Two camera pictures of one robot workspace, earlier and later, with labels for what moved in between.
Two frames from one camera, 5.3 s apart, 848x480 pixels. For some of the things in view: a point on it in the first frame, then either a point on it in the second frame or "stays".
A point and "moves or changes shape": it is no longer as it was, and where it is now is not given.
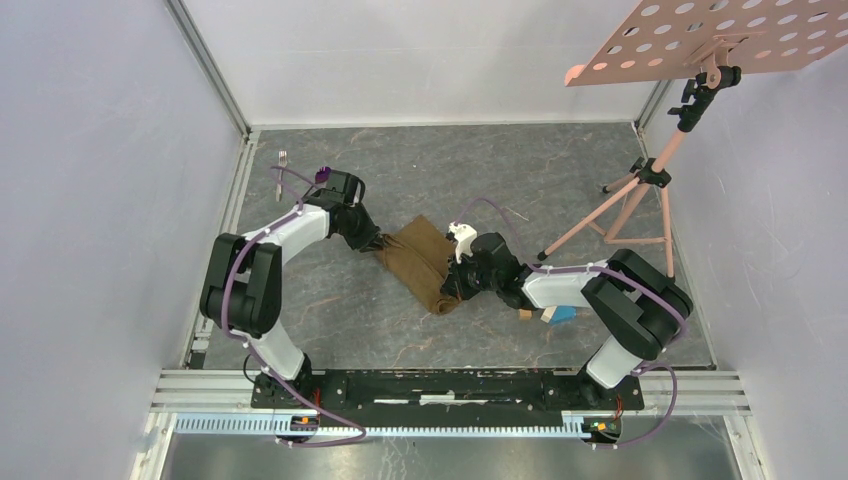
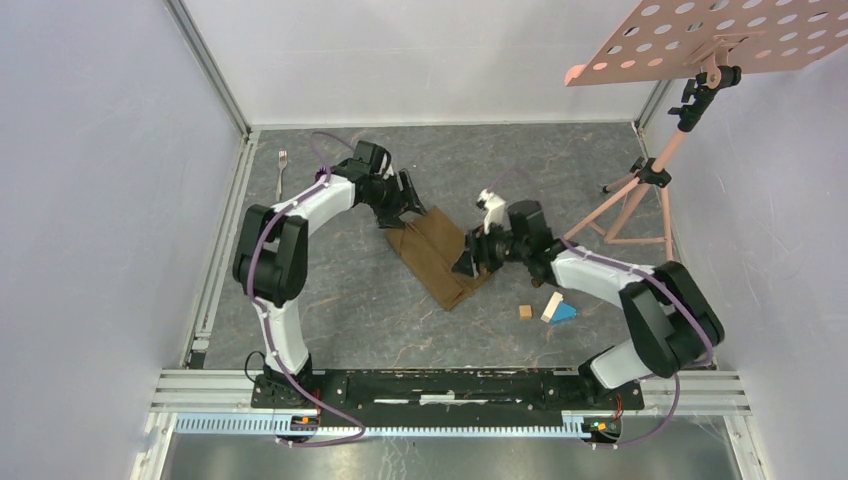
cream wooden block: x=548 y=313 stays
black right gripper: x=454 y=283 -> x=484 y=249
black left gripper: x=371 y=237 -> x=389 y=218
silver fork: x=282 y=162 stays
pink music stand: x=720 y=40 stays
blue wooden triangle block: x=563 y=313 stays
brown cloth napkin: x=420 y=257 moves or changes shape
